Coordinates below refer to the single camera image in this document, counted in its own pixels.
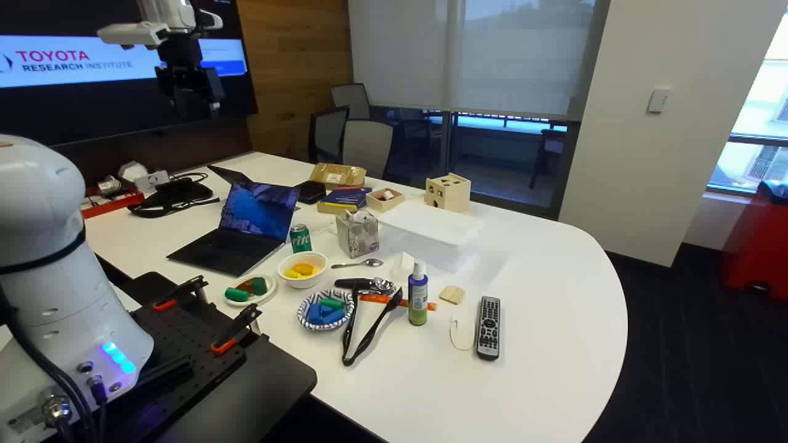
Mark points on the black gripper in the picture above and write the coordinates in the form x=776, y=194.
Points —
x=187, y=73

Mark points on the black laptop with blue screen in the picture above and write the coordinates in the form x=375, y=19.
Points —
x=248, y=221

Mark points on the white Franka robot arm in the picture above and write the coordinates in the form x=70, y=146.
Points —
x=51, y=272

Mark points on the white small device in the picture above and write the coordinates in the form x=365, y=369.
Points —
x=132, y=173

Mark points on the red flat object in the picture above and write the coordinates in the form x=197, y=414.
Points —
x=112, y=205

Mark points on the black mesh office chair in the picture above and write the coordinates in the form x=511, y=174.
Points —
x=328, y=134

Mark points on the small black pouch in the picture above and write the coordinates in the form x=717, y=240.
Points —
x=312, y=192

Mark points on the woven wooden tray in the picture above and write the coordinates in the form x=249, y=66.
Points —
x=339, y=174

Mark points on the green soda can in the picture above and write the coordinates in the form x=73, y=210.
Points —
x=302, y=240

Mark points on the grey office chair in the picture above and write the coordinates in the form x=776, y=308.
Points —
x=368, y=146

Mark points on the blue and yellow book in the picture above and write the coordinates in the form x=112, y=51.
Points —
x=346, y=200

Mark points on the white plate with green toys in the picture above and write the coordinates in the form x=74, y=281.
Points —
x=249, y=289

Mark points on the yellow bowl with yellow food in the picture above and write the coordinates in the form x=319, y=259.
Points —
x=302, y=268

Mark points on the small wooden open box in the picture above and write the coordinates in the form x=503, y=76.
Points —
x=384, y=197

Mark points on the metal spoon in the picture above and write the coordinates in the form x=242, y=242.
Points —
x=360, y=263

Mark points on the blue bowl with green toy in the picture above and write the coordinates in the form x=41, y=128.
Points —
x=325, y=308

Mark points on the white rectangular box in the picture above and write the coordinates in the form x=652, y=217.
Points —
x=432, y=224

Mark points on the wooden shape sorter cube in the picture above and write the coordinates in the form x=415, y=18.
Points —
x=448, y=192

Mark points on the white roller window blind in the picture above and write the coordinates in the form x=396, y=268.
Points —
x=469, y=51

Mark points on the black kitchen tongs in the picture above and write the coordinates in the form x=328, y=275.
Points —
x=360, y=327

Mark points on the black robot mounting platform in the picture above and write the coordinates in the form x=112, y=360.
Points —
x=212, y=384

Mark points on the small bottle with blue label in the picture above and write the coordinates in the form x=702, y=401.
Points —
x=418, y=296

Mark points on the small flat wooden block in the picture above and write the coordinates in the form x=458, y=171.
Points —
x=451, y=292

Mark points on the black remote control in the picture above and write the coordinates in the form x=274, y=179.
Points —
x=489, y=327

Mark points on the red cabinet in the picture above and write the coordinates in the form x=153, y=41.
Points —
x=759, y=246

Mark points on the wall display with Toyota logo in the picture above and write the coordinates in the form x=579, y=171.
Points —
x=74, y=73

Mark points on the white wall light switch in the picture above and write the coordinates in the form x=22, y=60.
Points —
x=659, y=98

